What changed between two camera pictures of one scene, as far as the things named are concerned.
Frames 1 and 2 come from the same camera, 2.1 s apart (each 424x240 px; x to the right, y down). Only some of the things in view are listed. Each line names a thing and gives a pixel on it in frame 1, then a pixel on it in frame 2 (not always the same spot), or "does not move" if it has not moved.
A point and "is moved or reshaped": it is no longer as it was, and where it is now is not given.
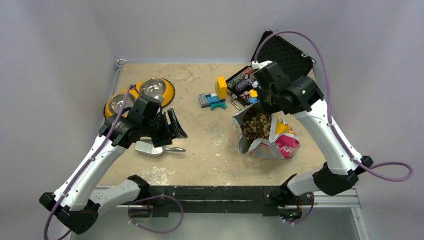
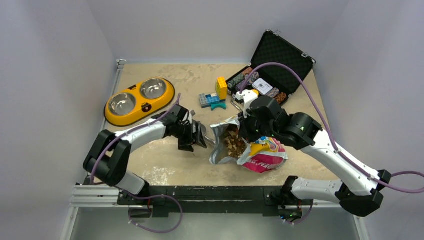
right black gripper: (265, 109) → (244, 131)
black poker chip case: (274, 46) does not move
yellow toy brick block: (221, 88) does not move
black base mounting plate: (273, 200) does not move
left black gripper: (166, 138) → (186, 144)
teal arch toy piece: (221, 105) does not move
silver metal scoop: (147, 147) → (204, 131)
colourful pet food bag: (264, 135) is moved or reshaped
